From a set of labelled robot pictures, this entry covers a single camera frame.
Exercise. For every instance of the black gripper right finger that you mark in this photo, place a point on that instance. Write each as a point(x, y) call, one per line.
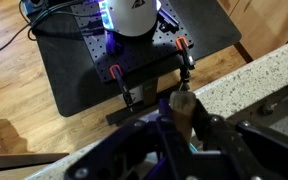
point(253, 151)

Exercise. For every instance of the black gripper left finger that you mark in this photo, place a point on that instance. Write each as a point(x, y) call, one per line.
point(119, 155)

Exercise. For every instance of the black orange clamp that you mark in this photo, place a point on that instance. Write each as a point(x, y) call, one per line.
point(188, 61)
point(116, 74)

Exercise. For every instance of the teal spatula wooden handle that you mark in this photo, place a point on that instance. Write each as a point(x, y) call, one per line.
point(183, 104)

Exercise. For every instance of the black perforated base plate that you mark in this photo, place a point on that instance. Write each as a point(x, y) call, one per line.
point(130, 33)

